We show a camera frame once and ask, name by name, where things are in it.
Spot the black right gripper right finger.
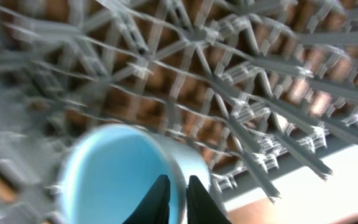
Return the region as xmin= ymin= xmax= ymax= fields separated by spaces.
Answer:
xmin=186 ymin=175 xmax=231 ymax=224

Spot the blue cup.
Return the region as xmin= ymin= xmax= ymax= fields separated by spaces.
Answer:
xmin=58 ymin=124 xmax=211 ymax=224

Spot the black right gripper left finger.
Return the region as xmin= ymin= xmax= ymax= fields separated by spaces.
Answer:
xmin=124 ymin=174 xmax=170 ymax=224

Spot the grey dishwasher rack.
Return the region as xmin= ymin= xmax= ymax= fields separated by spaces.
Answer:
xmin=0 ymin=0 xmax=358 ymax=223

